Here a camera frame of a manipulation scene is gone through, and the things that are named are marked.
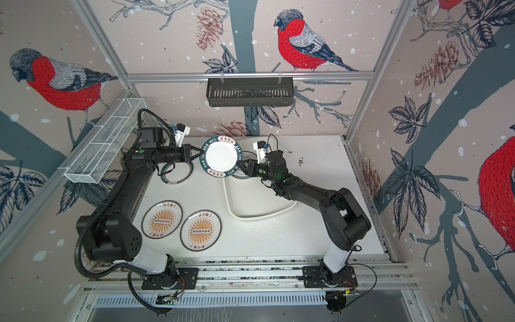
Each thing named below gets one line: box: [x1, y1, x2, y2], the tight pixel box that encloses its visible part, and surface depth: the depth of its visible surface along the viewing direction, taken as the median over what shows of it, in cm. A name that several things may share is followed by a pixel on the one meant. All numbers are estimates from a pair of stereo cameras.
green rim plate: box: [199, 135, 244, 178], surface depth 83 cm
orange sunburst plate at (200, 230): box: [179, 209, 222, 252], surface depth 87 cm
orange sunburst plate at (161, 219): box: [141, 199, 184, 240], surface depth 92 cm
